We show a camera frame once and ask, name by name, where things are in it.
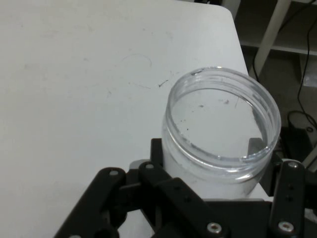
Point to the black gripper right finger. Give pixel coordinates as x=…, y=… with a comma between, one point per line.
x=288, y=193

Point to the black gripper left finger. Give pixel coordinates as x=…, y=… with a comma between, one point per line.
x=99, y=198

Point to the clear plastic jar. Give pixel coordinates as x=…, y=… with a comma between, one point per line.
x=188, y=173

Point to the black equipment box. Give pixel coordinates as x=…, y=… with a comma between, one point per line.
x=299, y=138

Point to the white shelf unit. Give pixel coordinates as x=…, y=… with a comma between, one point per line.
x=297, y=47

